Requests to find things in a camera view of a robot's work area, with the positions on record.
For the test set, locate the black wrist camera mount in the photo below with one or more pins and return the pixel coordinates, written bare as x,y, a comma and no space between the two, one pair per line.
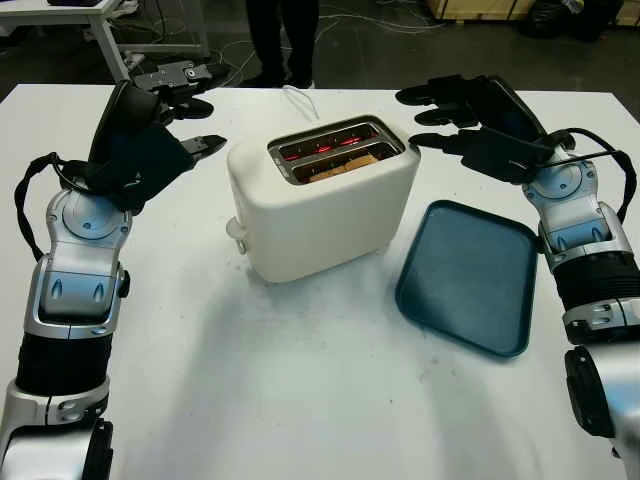
500,155
145,165

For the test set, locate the black garbage bag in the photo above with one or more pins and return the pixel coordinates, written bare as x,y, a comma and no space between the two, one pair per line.
570,22

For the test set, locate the black flat device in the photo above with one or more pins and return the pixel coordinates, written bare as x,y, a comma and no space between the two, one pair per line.
72,2

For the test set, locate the toasted bread slice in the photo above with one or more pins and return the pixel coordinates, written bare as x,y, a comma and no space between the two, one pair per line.
345,167

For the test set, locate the dark blue plastic tray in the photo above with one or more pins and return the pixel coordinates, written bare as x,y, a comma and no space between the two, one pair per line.
465,280

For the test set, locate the white two-slot toaster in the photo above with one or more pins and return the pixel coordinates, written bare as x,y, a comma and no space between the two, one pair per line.
325,220

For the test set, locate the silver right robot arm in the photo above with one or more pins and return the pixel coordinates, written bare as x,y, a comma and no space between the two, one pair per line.
575,210

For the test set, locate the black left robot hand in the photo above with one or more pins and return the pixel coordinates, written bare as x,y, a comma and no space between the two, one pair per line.
125,110

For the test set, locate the wooden crate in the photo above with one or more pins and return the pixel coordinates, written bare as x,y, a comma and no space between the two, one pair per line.
630,10
475,9

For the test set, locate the person in black trousers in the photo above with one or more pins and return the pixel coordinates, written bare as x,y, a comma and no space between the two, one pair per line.
275,40

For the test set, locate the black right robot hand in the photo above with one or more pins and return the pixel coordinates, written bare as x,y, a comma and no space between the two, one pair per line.
510,107

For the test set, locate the white metal-frame desk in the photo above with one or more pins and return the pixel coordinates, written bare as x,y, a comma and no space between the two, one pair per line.
45,11

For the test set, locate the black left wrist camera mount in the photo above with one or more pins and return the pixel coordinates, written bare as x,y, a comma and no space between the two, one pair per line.
145,165

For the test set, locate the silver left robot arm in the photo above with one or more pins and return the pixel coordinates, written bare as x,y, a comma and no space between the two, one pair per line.
75,280

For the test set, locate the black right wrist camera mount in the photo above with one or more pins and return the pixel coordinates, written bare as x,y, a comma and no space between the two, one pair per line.
500,155

